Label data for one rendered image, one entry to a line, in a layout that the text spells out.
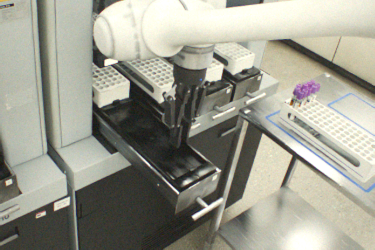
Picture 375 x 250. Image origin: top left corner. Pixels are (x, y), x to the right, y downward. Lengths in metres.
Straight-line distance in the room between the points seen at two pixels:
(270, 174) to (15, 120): 1.54
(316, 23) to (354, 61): 2.66
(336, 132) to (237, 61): 0.40
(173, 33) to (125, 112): 0.51
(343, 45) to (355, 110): 1.96
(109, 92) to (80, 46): 0.19
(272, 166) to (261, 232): 0.76
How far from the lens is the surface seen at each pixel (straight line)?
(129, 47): 0.71
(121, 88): 1.16
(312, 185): 2.31
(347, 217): 2.23
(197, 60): 0.88
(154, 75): 1.21
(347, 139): 1.14
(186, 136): 1.05
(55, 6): 0.93
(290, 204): 1.75
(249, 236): 1.59
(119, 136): 1.07
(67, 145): 1.16
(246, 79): 1.39
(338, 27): 0.65
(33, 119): 1.04
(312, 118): 1.16
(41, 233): 1.18
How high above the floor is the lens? 1.50
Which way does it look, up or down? 36 degrees down
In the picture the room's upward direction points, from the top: 9 degrees clockwise
